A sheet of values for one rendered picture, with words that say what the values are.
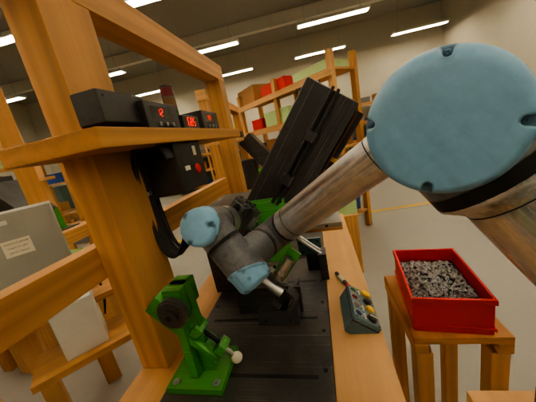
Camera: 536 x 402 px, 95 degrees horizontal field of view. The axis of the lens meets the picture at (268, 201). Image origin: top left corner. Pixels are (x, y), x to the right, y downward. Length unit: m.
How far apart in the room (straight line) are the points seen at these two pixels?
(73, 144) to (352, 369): 0.77
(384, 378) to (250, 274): 0.40
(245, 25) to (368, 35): 4.34
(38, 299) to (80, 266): 0.10
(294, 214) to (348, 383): 0.41
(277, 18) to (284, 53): 2.10
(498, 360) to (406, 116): 0.93
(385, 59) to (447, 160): 10.20
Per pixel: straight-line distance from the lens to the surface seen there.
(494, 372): 1.12
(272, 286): 0.82
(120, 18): 0.99
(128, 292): 0.79
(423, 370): 1.06
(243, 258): 0.47
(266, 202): 0.81
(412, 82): 0.25
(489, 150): 0.24
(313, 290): 0.97
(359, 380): 0.72
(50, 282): 0.72
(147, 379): 0.92
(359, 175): 0.43
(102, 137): 0.56
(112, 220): 0.72
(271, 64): 9.92
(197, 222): 0.47
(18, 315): 0.70
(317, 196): 0.46
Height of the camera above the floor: 1.46
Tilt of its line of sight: 14 degrees down
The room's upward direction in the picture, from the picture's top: 11 degrees counter-clockwise
